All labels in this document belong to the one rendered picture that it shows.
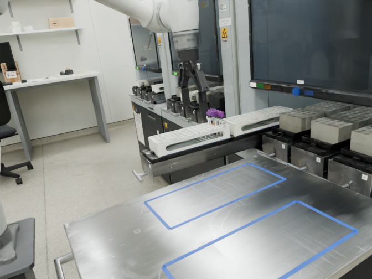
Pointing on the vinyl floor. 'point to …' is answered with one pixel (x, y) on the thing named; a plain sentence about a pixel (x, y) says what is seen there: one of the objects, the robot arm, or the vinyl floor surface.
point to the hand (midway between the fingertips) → (194, 106)
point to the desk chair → (6, 131)
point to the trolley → (227, 228)
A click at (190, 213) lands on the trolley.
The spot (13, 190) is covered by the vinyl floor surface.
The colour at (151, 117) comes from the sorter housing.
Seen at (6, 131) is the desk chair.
